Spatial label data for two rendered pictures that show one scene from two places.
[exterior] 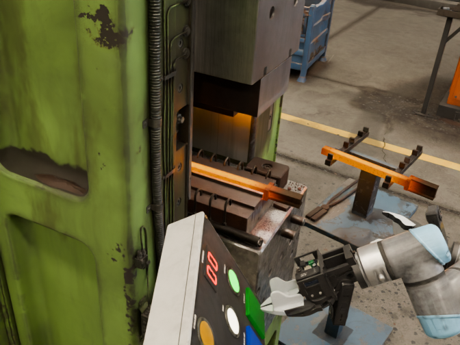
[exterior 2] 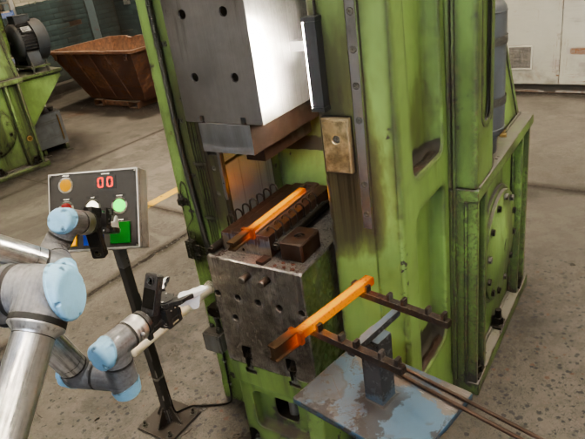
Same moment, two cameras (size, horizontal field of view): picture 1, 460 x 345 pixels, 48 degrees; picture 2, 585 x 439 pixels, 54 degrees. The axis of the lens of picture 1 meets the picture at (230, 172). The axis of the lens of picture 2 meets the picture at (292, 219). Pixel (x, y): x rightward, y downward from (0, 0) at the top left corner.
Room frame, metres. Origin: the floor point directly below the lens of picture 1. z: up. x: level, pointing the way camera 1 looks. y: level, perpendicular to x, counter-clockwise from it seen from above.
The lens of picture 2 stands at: (1.67, -1.74, 1.83)
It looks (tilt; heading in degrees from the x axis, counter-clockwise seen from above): 26 degrees down; 101
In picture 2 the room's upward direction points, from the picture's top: 8 degrees counter-clockwise
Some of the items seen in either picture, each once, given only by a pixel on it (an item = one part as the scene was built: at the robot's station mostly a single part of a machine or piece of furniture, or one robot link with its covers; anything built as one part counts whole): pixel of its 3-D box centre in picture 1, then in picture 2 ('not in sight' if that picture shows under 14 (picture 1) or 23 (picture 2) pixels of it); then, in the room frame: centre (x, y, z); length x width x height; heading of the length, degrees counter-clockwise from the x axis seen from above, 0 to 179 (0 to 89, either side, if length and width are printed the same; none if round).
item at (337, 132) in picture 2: not in sight; (338, 145); (1.52, -0.10, 1.27); 0.09 x 0.02 x 0.17; 156
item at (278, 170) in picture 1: (265, 175); (300, 244); (1.36, -0.11, 0.95); 0.12 x 0.08 x 0.06; 66
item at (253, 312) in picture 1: (253, 313); (120, 233); (0.73, -0.07, 1.01); 0.07 x 0.05 x 0.07; 1
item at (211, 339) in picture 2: not in sight; (216, 339); (0.90, 0.16, 0.36); 0.09 x 0.07 x 0.12; 156
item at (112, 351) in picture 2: not in sight; (112, 347); (0.95, -0.66, 0.98); 0.11 x 0.08 x 0.09; 66
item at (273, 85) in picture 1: (199, 67); (264, 118); (1.26, 0.10, 1.32); 0.42 x 0.20 x 0.10; 66
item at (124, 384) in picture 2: not in sight; (117, 376); (0.94, -0.65, 0.88); 0.11 x 0.08 x 0.11; 174
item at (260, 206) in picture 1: (196, 185); (279, 214); (1.26, 0.10, 0.96); 0.42 x 0.20 x 0.09; 66
